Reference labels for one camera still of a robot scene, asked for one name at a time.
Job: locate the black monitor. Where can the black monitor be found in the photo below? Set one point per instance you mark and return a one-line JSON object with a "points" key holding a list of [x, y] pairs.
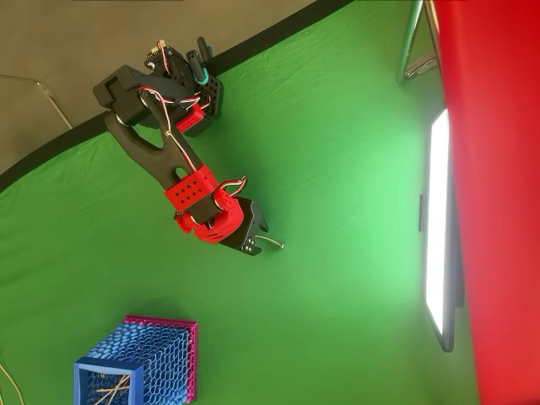
{"points": [[436, 219]]}

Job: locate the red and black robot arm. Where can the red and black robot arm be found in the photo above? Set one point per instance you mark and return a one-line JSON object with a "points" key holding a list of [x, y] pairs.
{"points": [[147, 147]]}

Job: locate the large red blurred panel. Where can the large red blurred panel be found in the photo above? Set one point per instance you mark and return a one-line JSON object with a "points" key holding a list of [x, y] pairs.
{"points": [[498, 211]]}

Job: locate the green table cloth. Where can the green table cloth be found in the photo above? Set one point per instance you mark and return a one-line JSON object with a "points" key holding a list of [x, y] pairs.
{"points": [[295, 169]]}

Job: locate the white thin stick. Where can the white thin stick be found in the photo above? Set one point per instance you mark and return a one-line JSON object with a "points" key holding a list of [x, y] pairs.
{"points": [[281, 245]]}

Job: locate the chrome tube stand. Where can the chrome tube stand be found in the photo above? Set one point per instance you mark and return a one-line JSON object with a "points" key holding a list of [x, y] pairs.
{"points": [[408, 42]]}

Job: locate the blue and pink lattice basket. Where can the blue and pink lattice basket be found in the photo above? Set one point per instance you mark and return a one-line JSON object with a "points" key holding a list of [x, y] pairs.
{"points": [[160, 358]]}

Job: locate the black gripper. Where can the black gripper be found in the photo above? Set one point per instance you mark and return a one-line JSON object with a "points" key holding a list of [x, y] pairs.
{"points": [[250, 231]]}

